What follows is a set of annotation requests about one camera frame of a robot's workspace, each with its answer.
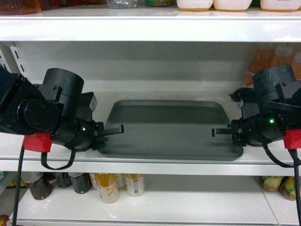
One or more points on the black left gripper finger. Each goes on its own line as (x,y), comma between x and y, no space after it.
(113,131)

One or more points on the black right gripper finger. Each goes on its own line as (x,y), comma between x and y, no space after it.
(224,131)

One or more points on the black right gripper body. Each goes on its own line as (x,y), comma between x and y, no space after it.
(257,126)

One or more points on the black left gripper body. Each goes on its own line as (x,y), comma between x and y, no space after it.
(81,134)

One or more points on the grey rectangular serving tray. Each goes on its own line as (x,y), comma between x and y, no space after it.
(169,130)

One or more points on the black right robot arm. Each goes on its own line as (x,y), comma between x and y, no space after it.
(268,109)

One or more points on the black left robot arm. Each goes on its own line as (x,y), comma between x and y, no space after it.
(57,107)

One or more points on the dark tea bottle right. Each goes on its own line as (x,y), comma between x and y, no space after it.
(80,181)

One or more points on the yellow white drink bottle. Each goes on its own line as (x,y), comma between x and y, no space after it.
(107,187)

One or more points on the white label drink bottle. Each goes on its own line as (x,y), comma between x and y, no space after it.
(135,184)

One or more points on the yellow label bottle lower right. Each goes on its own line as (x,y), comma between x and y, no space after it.
(287,188)

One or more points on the orange juice bottle back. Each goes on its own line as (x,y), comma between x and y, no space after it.
(260,61)

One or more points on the orange juice bottle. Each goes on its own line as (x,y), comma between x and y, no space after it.
(260,61)
(282,55)

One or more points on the orange juice bottle middle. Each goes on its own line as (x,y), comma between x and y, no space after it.
(282,55)

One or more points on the white jug right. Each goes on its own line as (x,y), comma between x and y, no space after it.
(280,5)

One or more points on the white jug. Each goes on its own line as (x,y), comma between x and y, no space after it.
(232,5)
(194,5)
(280,5)

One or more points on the white jug middle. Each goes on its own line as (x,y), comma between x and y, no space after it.
(232,5)

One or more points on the white jug left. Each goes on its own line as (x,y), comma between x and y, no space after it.
(194,5)

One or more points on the red right cable connector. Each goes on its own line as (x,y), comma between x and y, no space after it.
(292,139)

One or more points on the red cable connector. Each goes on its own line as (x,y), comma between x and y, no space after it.
(292,139)
(38,142)

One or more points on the red left cable connector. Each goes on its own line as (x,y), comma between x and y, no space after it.
(38,142)

